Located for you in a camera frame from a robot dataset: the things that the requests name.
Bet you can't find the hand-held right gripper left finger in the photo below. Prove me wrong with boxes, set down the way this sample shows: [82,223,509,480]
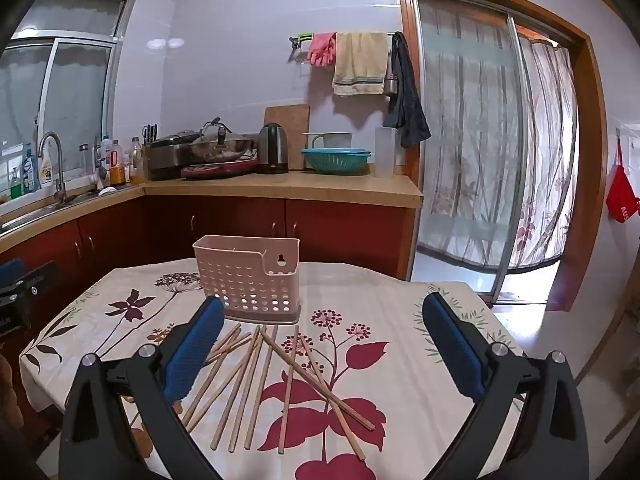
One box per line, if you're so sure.
[59,297,226,480]

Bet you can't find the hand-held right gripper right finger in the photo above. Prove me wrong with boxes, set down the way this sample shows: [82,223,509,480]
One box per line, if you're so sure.
[421,291,591,480]

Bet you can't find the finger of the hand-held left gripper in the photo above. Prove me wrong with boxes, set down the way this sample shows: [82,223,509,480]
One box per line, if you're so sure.
[0,262,62,307]
[0,258,27,288]

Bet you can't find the pink perforated utensil basket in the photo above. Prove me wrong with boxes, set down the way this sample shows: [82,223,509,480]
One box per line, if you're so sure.
[192,234,301,323]

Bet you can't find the pile of wooden chopsticks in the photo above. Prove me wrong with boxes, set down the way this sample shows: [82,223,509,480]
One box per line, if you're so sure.
[181,322,376,461]

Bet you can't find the steel kitchen sink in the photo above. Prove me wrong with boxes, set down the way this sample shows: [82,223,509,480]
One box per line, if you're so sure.
[0,192,101,233]

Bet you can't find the floral tablecloth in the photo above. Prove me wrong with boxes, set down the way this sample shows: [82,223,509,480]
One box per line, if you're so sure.
[20,259,523,480]

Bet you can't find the steel kitchen faucet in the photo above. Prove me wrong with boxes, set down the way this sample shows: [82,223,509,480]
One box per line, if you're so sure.
[38,131,68,206]

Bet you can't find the blue cleaner bottle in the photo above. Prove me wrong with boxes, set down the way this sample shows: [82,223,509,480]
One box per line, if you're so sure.
[22,142,39,193]

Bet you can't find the white spray bottle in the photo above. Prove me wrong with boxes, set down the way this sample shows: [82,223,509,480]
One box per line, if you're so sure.
[39,145,55,188]

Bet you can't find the bottles by the sink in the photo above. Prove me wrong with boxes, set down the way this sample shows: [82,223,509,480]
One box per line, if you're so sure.
[110,140,126,186]

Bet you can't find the clear oil bottle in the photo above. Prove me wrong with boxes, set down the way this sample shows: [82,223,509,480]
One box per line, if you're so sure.
[129,136,144,183]

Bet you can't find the knife block with knives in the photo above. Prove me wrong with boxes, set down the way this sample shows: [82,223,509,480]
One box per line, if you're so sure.
[141,124,159,181]

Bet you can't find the silver rice cooker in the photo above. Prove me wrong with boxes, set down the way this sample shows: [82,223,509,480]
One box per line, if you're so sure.
[149,131,201,181]

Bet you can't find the red induction cooker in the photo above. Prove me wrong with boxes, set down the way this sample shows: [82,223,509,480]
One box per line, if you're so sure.
[181,156,258,180]

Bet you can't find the steel wok with lid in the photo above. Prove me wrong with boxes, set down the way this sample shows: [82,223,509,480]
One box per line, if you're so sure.
[189,117,255,165]

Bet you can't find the translucent plastic container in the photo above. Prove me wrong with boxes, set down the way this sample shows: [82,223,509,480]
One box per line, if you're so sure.
[375,126,398,178]

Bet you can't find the sheer floral curtain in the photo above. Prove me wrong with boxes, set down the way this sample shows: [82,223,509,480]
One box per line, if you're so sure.
[430,10,581,267]

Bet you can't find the black steel electric kettle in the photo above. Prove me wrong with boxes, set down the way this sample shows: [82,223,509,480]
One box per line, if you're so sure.
[257,122,290,176]

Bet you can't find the sliding glass door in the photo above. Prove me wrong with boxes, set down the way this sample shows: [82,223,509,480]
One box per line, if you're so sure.
[415,0,531,296]

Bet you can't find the teal plastic colander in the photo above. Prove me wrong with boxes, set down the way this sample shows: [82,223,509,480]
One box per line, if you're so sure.
[300,147,373,177]

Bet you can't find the red hanging bag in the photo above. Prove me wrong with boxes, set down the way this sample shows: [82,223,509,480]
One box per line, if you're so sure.
[605,140,640,223]

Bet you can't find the grey mug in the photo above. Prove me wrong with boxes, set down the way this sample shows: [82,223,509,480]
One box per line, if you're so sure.
[303,131,353,151]

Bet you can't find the dark grey cloth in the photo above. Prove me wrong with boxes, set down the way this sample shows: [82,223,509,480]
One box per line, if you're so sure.
[383,31,432,149]

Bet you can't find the wooden cutting board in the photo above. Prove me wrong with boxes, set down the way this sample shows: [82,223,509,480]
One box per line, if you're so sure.
[264,104,311,171]

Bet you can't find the beige striped towel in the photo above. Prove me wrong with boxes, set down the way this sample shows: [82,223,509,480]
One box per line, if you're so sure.
[332,31,390,97]

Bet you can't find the pink rubber gloves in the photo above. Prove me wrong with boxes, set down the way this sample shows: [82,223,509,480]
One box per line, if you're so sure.
[307,32,337,67]

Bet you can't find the aluminium frame window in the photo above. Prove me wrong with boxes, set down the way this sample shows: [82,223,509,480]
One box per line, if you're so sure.
[0,0,138,196]

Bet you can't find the wooden door frame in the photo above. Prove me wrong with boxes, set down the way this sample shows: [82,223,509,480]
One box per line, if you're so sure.
[395,0,608,311]

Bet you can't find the metal towel rail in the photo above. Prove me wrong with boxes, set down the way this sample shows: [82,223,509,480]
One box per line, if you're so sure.
[289,31,401,63]

